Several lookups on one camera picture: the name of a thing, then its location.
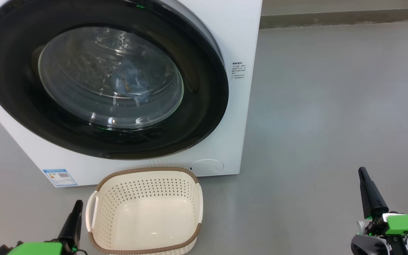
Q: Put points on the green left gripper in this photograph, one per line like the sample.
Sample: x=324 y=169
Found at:
x=37 y=248

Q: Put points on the blue cartoon print garment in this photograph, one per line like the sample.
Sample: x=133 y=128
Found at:
x=133 y=78

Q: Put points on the black glass washing machine door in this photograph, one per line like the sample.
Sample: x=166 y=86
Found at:
x=204 y=106

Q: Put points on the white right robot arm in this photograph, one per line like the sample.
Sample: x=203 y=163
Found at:
x=367 y=246

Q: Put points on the cream laundry basket brown rim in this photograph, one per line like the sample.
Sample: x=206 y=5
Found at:
x=147 y=226

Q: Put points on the white front-load washing machine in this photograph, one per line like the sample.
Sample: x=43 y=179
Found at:
x=239 y=124

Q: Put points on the blue energy label sticker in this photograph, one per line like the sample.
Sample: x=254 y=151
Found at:
x=60 y=177

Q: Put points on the round white filter cover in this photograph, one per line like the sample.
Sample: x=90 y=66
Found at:
x=207 y=167

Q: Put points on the black text instruction sticker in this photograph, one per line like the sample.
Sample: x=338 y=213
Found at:
x=238 y=71

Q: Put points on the grey wall baseboard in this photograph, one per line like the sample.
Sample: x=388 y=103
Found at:
x=331 y=19

